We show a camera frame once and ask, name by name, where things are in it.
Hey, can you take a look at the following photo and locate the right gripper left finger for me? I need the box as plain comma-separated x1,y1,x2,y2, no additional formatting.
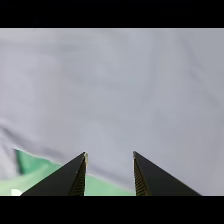
20,151,89,197

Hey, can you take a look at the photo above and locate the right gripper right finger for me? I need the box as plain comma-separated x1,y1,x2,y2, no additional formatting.
132,150,202,197

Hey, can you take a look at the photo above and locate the pale grey shirt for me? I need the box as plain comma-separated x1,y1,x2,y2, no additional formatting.
0,27,224,197

